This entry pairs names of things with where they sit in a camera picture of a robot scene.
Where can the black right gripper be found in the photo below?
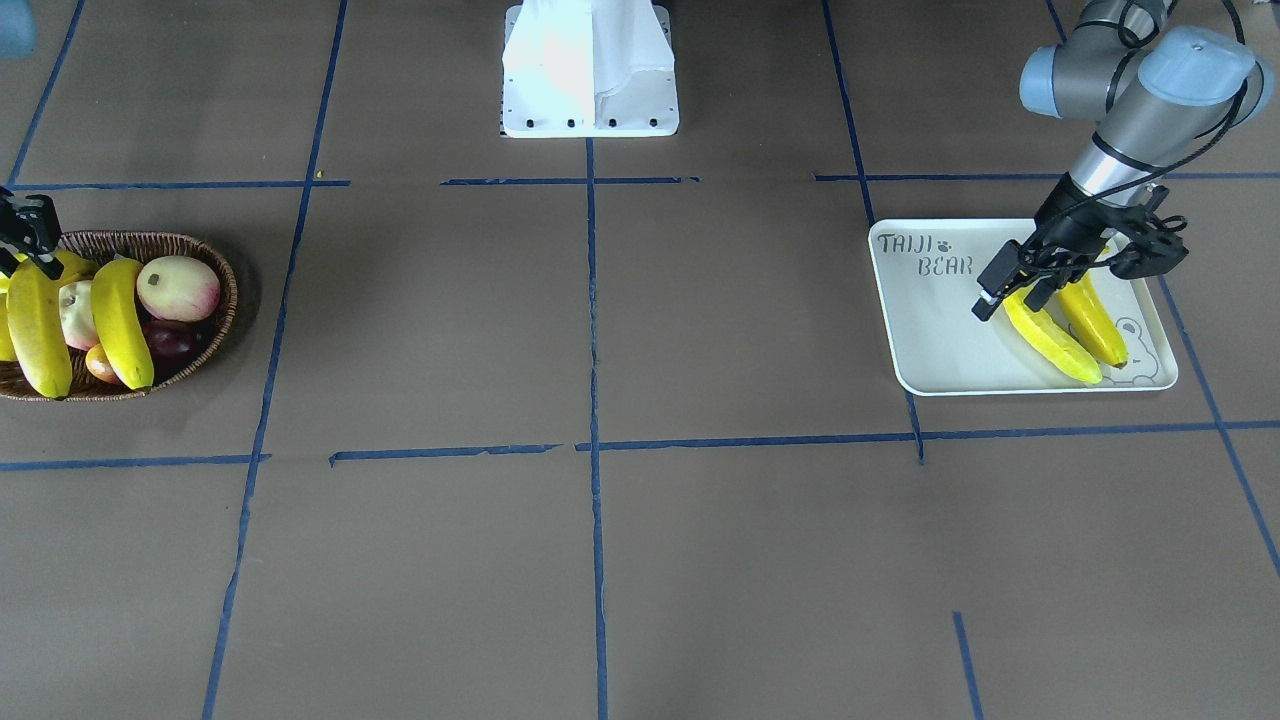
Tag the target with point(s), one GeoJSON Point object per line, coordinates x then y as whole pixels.
{"type": "Point", "coordinates": [33, 232]}

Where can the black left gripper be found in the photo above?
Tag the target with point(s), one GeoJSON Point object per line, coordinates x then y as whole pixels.
{"type": "Point", "coordinates": [1063, 213]}

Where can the yellow banana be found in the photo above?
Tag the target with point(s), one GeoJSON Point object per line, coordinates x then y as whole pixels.
{"type": "Point", "coordinates": [113, 303]}
{"type": "Point", "coordinates": [34, 325]}

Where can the yellow banana moved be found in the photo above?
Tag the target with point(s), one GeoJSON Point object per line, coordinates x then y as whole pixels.
{"type": "Point", "coordinates": [1093, 327]}
{"type": "Point", "coordinates": [1050, 340]}

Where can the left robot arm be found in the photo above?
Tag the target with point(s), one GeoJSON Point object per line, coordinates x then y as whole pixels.
{"type": "Point", "coordinates": [1159, 97]}

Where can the brown wicker basket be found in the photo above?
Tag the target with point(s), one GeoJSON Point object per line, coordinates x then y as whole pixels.
{"type": "Point", "coordinates": [102, 247]}

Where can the yellow lemon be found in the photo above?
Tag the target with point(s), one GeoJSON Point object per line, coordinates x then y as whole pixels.
{"type": "Point", "coordinates": [8, 354]}

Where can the white rectangular bear tray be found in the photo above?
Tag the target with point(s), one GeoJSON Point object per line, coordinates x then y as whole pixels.
{"type": "Point", "coordinates": [926, 273]}

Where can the orange fruit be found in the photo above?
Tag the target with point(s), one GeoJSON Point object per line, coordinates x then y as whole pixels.
{"type": "Point", "coordinates": [99, 366]}

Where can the pink white peach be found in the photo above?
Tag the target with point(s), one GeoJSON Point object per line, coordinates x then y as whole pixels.
{"type": "Point", "coordinates": [178, 289]}

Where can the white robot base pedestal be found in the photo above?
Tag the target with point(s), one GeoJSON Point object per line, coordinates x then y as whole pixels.
{"type": "Point", "coordinates": [588, 69]}

